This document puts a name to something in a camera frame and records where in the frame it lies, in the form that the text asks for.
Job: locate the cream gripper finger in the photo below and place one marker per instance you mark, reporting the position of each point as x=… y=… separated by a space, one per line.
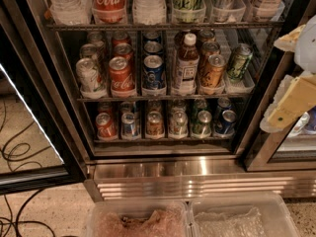
x=288 y=41
x=294 y=96

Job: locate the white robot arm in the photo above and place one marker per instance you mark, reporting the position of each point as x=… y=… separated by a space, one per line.
x=305 y=50

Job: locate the green can middle shelf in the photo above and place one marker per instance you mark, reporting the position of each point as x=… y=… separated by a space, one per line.
x=239 y=61

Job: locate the orange can shelf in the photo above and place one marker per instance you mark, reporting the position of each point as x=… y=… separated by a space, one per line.
x=154 y=125
x=207 y=49
x=213 y=71

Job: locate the orange can front middle shelf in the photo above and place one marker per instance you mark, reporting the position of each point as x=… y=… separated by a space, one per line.
x=213 y=71

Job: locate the white green can bottom shelf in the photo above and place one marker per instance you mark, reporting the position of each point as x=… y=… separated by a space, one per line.
x=179 y=124

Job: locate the blue Pepsi can front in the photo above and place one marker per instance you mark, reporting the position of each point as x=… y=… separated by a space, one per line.
x=153 y=72

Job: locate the orange can bottom shelf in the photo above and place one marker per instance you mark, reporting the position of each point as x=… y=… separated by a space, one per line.
x=154 y=125

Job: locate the red coca-cola can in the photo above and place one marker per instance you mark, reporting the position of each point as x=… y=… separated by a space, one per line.
x=121 y=74
x=125 y=50

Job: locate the red Coca-Cola can front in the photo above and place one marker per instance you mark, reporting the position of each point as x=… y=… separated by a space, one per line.
x=121 y=74

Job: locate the red can bottom shelf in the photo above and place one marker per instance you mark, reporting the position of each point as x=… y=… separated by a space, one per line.
x=105 y=126

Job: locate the steel fridge bottom grille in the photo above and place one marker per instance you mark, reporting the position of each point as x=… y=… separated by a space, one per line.
x=191 y=177

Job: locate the white can front middle shelf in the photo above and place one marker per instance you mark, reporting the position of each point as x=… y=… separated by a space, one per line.
x=89 y=75

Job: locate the open fridge glass door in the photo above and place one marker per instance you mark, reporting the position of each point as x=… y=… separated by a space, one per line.
x=41 y=142

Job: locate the tea bottle white cap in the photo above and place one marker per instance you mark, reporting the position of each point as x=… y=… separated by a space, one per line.
x=186 y=63

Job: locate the plastic bin with clear wrap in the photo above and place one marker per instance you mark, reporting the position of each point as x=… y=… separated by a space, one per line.
x=241 y=215

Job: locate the clear water bottle middle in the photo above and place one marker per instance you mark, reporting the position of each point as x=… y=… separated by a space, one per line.
x=149 y=12

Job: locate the clear water bottle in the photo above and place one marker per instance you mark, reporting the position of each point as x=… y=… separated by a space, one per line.
x=71 y=12
x=149 y=12

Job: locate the plastic bin with pink wrap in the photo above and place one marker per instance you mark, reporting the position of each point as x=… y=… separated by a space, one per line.
x=139 y=218

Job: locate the clear water bottle left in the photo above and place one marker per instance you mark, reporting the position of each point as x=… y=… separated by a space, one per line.
x=71 y=12

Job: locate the top wire shelf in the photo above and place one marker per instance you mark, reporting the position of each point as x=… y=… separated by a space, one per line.
x=163 y=27

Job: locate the wire shelf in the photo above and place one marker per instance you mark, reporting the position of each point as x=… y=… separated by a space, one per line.
x=163 y=97
x=163 y=27

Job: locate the middle wire shelf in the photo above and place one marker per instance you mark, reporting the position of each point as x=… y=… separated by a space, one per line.
x=163 y=97

